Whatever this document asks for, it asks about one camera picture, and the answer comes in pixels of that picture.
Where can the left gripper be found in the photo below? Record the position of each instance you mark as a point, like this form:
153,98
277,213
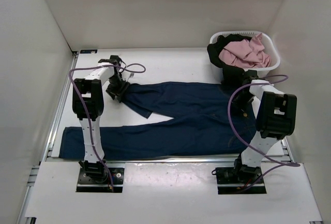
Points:
120,92

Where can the aluminium table frame rail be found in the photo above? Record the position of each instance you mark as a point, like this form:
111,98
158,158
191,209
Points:
185,64

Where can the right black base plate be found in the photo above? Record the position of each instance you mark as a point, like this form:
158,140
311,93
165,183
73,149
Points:
225,180

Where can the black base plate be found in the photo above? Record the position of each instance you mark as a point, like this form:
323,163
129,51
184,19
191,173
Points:
225,180
116,176

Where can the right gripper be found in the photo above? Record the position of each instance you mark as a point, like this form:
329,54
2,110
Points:
240,107

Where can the dark blue denim trousers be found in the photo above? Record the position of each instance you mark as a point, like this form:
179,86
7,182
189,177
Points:
199,123

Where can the white laundry basket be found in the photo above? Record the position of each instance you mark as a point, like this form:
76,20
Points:
269,49

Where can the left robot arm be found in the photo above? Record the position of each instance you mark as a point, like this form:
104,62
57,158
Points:
88,105

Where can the dark label sticker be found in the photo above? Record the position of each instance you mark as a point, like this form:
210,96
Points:
88,51

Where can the white foam cover board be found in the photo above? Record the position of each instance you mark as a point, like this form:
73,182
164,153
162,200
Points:
170,193

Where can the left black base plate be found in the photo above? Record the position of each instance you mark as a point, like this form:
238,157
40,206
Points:
116,176

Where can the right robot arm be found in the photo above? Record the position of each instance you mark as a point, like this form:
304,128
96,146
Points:
274,119

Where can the pink garment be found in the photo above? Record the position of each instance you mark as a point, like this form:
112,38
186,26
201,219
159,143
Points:
246,54

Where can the black garment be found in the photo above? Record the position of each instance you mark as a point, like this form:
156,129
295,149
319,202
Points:
232,76

